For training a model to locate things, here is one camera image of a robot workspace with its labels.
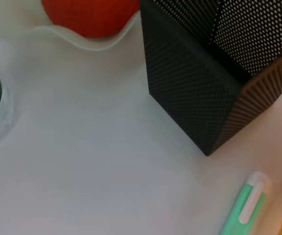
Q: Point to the pale green glass fruit plate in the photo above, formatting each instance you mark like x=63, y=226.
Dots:
x=8, y=17

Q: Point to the black mesh pen holder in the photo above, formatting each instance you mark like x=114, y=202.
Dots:
x=192, y=85

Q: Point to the green pen with white clip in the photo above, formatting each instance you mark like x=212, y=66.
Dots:
x=243, y=210

